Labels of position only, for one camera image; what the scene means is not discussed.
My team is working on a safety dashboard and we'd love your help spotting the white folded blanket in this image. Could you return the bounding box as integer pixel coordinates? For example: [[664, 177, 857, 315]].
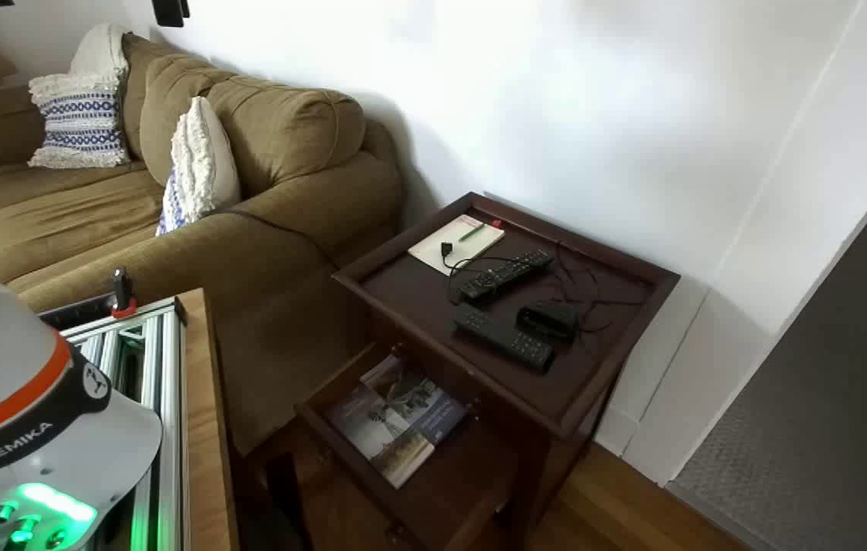
[[67, 22, 136, 87]]

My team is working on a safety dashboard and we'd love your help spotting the blue striped white pillow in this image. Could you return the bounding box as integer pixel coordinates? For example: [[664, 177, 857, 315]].
[[24, 72, 136, 176]]

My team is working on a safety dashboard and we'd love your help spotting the cream ribbed pillow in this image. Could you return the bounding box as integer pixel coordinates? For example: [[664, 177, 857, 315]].
[[153, 96, 242, 240]]

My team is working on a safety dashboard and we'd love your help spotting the olive brown fabric sofa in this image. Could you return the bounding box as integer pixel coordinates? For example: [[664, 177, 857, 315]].
[[0, 11, 409, 455]]

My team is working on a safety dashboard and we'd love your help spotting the black red clamp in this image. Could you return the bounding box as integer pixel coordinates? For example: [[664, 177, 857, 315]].
[[105, 267, 141, 321]]

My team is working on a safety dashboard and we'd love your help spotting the white notepad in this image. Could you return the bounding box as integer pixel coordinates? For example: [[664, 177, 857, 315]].
[[403, 210, 507, 280]]

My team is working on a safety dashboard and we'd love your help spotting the green pen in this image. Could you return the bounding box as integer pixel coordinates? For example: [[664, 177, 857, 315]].
[[453, 220, 491, 248]]

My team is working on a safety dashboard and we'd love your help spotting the light wooden board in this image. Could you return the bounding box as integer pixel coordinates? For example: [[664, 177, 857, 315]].
[[174, 286, 242, 551]]

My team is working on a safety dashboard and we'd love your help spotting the black remote with buttons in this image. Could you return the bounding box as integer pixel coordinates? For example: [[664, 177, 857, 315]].
[[448, 248, 560, 305]]

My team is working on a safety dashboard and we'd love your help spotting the magazine with photo cover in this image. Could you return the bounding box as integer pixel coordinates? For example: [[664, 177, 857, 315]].
[[325, 353, 473, 489]]

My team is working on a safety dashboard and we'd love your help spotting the long slim black remote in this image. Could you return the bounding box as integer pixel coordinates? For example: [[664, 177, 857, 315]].
[[449, 303, 560, 378]]

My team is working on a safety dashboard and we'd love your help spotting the dark wooden end table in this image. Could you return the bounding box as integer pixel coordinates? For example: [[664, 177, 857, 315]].
[[244, 191, 682, 551]]

